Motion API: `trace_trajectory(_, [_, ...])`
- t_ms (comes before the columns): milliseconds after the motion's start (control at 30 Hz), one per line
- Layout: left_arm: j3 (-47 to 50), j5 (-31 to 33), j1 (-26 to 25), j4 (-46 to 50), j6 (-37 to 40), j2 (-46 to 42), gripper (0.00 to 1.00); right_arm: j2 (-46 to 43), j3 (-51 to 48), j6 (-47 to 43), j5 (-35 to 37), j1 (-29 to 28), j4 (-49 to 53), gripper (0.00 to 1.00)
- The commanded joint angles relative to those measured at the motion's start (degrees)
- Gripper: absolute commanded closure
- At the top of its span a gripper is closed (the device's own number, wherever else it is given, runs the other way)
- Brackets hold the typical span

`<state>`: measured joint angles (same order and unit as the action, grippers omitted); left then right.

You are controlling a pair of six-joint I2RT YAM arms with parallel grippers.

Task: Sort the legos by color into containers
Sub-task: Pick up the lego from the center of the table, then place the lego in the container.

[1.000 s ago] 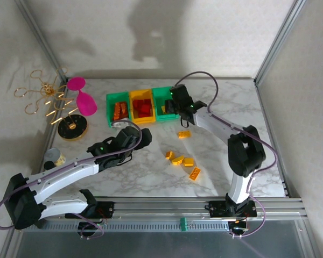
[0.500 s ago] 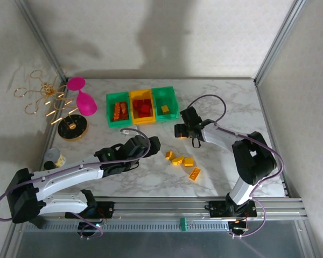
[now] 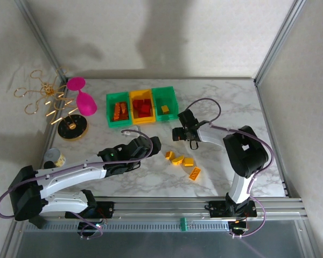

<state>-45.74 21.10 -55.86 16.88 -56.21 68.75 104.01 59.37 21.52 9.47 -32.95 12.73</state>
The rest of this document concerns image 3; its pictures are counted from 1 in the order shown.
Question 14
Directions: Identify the green terminal connector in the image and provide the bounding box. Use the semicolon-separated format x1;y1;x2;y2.
179;217;191;232

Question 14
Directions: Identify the pink plastic wine glass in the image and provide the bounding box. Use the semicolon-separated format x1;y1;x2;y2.
66;76;98;117

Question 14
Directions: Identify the aluminium frame post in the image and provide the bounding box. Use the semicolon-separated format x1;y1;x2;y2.
14;0;71;84
254;0;309;86

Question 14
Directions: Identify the yellow plastic bin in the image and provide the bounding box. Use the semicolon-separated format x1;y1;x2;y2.
129;89;156;126

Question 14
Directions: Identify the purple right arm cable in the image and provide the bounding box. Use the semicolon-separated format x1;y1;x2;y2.
184;98;275;239

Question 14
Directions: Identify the yellow studded lego brick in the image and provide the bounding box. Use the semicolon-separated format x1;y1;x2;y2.
188;166;202;181

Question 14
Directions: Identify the thin aluminium rail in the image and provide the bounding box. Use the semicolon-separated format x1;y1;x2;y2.
69;76;256;81

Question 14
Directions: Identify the green plastic bin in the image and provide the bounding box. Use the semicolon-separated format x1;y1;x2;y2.
151;85;179;122
106;92;132;129

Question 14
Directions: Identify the gold wire stand black base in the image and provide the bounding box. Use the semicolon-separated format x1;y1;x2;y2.
13;66;89;142

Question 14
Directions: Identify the small black controller board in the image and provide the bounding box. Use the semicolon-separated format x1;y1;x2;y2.
228;221;250;233
78;221;103;233

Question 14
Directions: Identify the metal can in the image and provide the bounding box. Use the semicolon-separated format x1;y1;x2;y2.
44;148;67;167

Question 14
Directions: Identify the grey slotted cable duct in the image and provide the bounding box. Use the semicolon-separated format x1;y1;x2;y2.
24;221;231;233

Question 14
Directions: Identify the wide aluminium base rail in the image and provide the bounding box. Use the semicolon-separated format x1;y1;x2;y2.
12;197;310;223

